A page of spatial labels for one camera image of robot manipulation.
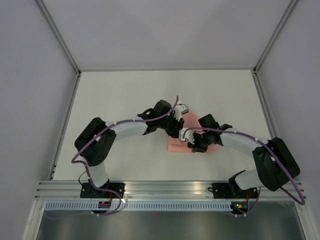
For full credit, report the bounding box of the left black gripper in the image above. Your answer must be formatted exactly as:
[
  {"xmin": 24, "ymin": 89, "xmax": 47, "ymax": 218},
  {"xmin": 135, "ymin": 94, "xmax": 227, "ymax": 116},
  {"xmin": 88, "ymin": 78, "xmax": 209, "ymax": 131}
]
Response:
[{"xmin": 158, "ymin": 112, "xmax": 185, "ymax": 139}]

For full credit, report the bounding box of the pink satin napkin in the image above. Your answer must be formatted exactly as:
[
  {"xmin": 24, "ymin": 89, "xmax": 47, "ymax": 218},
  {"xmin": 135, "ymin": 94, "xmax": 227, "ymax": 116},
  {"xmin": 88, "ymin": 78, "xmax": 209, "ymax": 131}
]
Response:
[{"xmin": 165, "ymin": 111, "xmax": 220, "ymax": 154}]

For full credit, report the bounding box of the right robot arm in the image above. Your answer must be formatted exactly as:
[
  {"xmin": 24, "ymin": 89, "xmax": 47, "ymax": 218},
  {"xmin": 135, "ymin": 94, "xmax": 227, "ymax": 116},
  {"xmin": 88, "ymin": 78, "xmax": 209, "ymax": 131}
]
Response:
[{"xmin": 180, "ymin": 114, "xmax": 301, "ymax": 198}]

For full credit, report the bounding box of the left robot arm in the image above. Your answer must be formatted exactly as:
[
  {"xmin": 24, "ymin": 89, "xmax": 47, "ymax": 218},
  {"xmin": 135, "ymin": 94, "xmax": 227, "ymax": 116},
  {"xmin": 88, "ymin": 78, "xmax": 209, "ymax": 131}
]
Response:
[{"xmin": 71, "ymin": 99, "xmax": 189, "ymax": 198}]

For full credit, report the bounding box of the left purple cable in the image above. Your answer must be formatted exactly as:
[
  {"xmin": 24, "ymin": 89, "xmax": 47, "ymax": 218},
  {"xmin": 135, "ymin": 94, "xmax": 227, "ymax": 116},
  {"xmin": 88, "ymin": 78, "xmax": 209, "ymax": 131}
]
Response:
[{"xmin": 71, "ymin": 94, "xmax": 180, "ymax": 216}]

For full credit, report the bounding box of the purple cable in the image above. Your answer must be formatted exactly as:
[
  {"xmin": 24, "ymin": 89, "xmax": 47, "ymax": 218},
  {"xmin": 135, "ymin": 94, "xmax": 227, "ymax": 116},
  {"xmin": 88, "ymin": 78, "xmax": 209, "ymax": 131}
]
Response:
[
  {"xmin": 71, "ymin": 94, "xmax": 180, "ymax": 216},
  {"xmin": 183, "ymin": 126, "xmax": 306, "ymax": 219}
]

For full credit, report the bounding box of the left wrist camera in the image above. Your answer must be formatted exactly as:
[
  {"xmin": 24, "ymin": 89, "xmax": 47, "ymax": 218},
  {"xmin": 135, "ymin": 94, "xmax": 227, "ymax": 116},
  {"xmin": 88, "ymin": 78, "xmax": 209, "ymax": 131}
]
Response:
[{"xmin": 174, "ymin": 100, "xmax": 189, "ymax": 121}]

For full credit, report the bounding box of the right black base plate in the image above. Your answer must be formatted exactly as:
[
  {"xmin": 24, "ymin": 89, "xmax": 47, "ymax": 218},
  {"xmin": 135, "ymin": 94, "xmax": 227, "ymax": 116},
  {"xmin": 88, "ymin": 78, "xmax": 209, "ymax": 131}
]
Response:
[{"xmin": 211, "ymin": 182, "xmax": 258, "ymax": 200}]

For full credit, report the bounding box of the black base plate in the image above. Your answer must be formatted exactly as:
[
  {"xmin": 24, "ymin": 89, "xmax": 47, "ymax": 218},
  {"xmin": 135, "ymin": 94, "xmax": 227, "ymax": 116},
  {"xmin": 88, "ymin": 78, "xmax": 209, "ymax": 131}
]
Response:
[
  {"xmin": 211, "ymin": 182, "xmax": 258, "ymax": 200},
  {"xmin": 80, "ymin": 182, "xmax": 125, "ymax": 199}
]

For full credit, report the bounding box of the right side frame rail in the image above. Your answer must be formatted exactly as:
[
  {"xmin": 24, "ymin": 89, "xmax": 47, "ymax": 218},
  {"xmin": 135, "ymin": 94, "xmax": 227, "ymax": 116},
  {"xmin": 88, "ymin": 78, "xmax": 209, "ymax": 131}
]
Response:
[{"xmin": 251, "ymin": 69, "xmax": 292, "ymax": 181}]

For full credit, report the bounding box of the frame rail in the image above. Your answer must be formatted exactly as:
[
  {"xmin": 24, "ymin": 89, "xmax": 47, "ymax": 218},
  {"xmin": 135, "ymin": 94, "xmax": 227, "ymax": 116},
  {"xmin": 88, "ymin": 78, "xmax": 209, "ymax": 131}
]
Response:
[
  {"xmin": 251, "ymin": 69, "xmax": 292, "ymax": 181},
  {"xmin": 46, "ymin": 71, "xmax": 82, "ymax": 180}
]

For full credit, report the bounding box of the white slotted cable duct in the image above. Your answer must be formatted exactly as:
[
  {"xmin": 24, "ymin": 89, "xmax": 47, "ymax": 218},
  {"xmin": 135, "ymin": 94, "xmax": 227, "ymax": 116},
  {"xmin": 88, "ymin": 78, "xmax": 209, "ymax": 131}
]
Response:
[{"xmin": 45, "ymin": 200, "xmax": 232, "ymax": 212}]

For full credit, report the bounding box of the front aluminium rail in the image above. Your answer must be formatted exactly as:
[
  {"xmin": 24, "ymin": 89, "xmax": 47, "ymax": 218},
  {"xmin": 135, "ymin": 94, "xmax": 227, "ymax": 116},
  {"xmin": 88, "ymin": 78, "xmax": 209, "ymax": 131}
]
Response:
[{"xmin": 34, "ymin": 180, "xmax": 307, "ymax": 201}]

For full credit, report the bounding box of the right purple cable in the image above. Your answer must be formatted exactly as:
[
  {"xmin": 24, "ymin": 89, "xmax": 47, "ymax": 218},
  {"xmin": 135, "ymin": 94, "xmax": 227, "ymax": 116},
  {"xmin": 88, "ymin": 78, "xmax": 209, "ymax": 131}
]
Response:
[{"xmin": 183, "ymin": 126, "xmax": 306, "ymax": 219}]

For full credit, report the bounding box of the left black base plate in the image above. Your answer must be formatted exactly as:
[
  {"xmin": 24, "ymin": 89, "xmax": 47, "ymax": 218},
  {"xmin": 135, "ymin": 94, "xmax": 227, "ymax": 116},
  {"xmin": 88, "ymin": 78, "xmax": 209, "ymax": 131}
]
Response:
[{"xmin": 80, "ymin": 182, "xmax": 125, "ymax": 199}]

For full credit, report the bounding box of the back aluminium frame bar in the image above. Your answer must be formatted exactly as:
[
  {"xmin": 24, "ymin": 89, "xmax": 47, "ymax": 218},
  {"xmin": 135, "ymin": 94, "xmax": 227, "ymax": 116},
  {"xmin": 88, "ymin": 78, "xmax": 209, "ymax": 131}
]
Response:
[{"xmin": 79, "ymin": 66, "xmax": 255, "ymax": 73}]

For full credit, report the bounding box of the left side frame rail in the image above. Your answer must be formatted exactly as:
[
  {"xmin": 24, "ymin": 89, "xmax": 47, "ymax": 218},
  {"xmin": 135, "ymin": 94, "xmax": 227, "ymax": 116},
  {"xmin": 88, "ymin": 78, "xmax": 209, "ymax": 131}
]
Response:
[{"xmin": 46, "ymin": 71, "xmax": 82, "ymax": 180}]

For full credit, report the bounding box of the right aluminium frame post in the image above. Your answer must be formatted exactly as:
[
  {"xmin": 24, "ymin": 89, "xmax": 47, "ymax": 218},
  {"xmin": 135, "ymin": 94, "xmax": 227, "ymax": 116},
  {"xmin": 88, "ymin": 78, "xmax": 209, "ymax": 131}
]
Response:
[{"xmin": 252, "ymin": 0, "xmax": 300, "ymax": 75}]

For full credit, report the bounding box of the aluminium frame post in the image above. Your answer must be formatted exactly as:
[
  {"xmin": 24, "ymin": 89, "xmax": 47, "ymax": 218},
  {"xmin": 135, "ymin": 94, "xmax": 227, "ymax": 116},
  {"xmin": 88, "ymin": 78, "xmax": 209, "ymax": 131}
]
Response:
[
  {"xmin": 252, "ymin": 0, "xmax": 300, "ymax": 75},
  {"xmin": 34, "ymin": 0, "xmax": 81, "ymax": 76}
]

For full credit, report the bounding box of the left aluminium frame post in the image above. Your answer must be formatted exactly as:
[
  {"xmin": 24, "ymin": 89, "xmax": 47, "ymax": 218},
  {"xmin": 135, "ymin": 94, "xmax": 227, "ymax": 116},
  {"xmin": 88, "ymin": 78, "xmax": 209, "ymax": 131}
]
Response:
[{"xmin": 34, "ymin": 0, "xmax": 81, "ymax": 76}]

